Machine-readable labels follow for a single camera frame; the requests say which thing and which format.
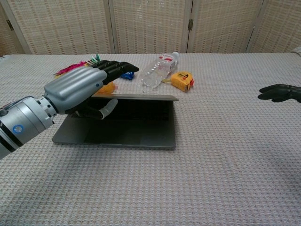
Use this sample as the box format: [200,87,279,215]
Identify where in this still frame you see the white waffle tablecloth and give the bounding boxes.
[0,52,301,226]

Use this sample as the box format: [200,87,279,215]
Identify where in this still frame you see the clear plastic water bottle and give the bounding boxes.
[141,51,181,89]

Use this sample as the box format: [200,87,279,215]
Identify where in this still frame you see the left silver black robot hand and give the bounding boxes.
[43,60,140,121]

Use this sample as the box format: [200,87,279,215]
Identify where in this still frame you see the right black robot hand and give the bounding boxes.
[257,83,301,104]

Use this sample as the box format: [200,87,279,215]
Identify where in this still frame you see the blue snack packet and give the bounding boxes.
[120,71,135,81]

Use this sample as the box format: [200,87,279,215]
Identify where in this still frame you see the colourful feather shuttlecock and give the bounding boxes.
[54,54,102,80]

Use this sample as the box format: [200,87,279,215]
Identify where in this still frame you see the grey laptop computer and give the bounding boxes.
[52,94,179,151]

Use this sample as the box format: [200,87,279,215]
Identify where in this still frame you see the woven folding screen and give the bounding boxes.
[0,0,301,55]

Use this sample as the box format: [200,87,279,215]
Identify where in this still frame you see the orange jelly cup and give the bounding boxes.
[96,81,118,95]

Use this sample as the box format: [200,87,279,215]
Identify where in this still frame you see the yellow tape measure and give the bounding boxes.
[161,71,195,93]

